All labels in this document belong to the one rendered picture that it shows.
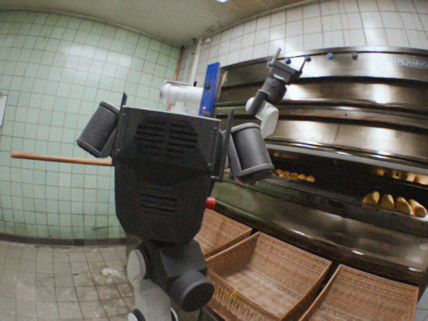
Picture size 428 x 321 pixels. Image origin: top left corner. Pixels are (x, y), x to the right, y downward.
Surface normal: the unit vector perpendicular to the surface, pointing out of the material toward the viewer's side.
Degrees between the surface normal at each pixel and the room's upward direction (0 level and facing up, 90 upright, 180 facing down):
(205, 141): 90
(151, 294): 84
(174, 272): 45
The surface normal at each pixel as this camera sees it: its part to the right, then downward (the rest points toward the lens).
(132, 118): 0.15, 0.07
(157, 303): 0.67, 0.05
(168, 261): 0.58, -0.59
